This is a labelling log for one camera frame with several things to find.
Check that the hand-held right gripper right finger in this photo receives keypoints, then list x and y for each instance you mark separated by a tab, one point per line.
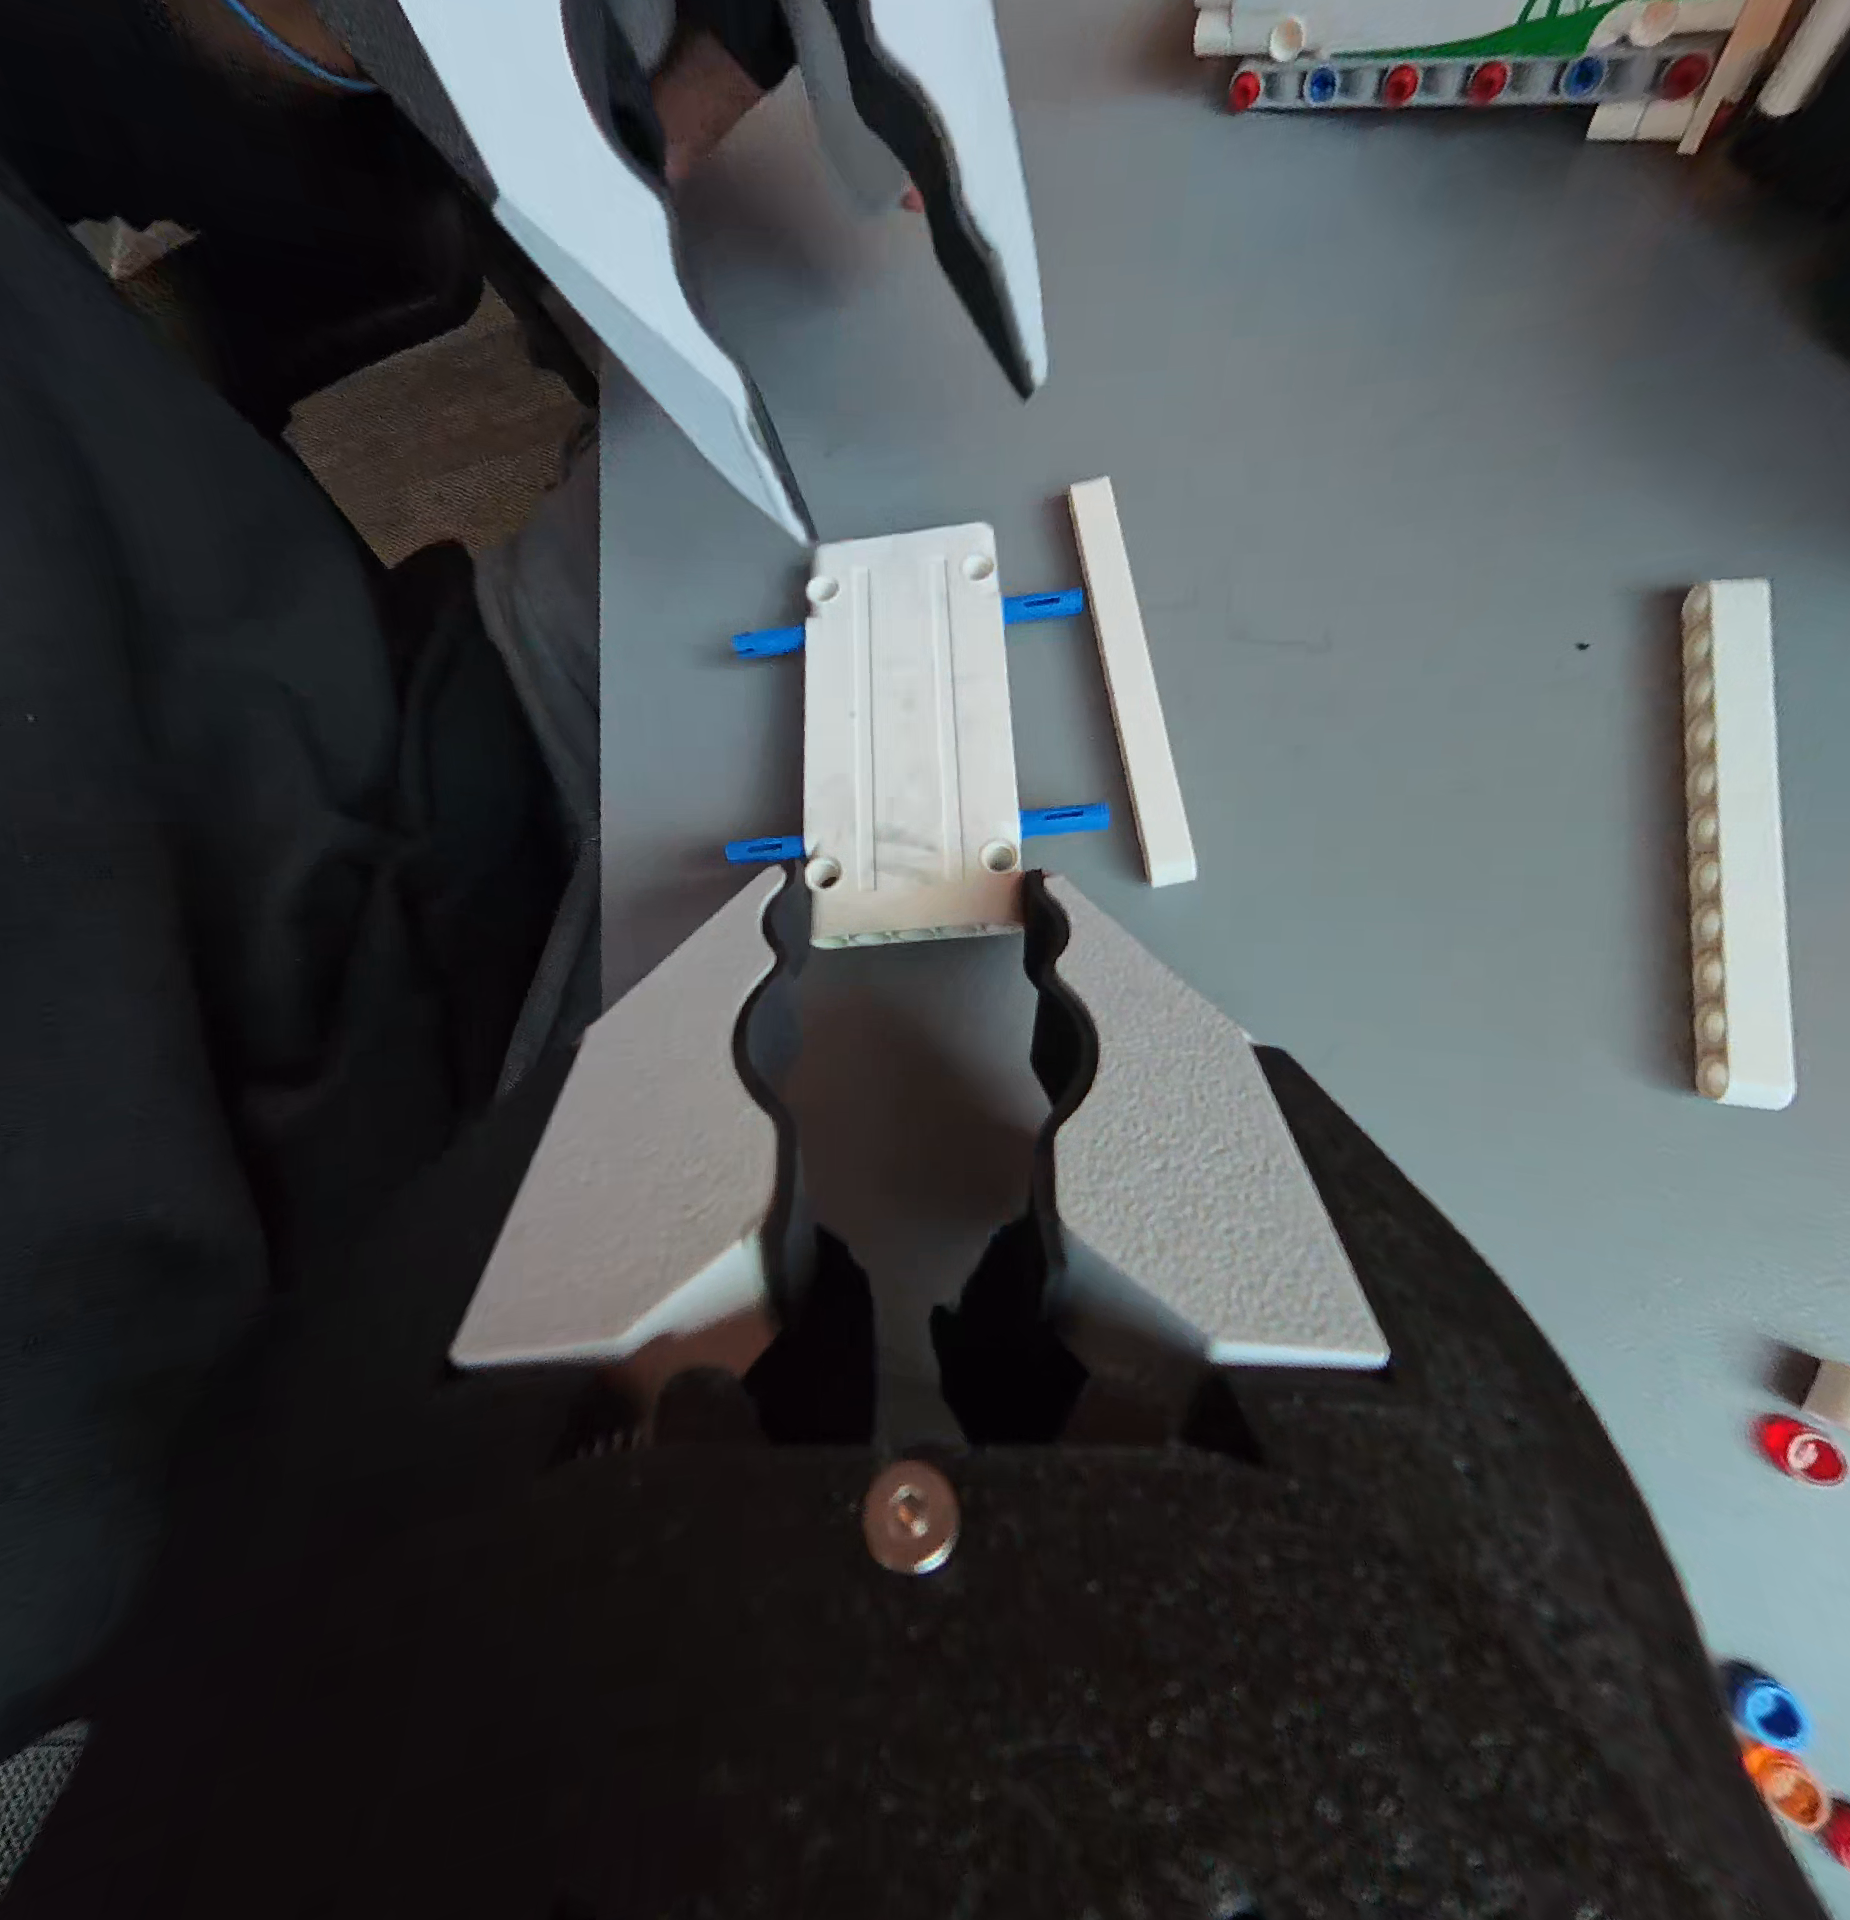
1210	1200

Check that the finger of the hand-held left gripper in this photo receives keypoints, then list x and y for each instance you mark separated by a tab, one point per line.
970	134
565	166

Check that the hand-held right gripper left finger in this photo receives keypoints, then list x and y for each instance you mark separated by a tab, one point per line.
640	1184

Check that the blue lego pin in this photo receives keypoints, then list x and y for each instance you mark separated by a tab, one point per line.
762	848
1063	821
1043	606
766	641

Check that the white lego panel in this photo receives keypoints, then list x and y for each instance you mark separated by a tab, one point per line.
907	735

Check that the white lego truck body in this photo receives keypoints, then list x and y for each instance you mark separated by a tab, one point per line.
1465	45

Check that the long white lego tile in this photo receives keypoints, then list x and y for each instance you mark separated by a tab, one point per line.
1133	682

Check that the long white lego beam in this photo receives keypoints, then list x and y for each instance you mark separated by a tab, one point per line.
1743	839

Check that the white round lego piece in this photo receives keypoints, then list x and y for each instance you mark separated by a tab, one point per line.
1848	1399

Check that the blue transparent lego stud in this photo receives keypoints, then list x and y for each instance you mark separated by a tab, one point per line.
1765	1706

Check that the orange transparent lego stud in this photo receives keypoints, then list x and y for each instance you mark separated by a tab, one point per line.
1785	1787

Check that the person's left hand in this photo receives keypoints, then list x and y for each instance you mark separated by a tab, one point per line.
715	98

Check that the blue wristband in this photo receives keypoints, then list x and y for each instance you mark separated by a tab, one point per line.
302	58

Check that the person's dark clothing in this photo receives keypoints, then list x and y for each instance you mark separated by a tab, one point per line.
159	901

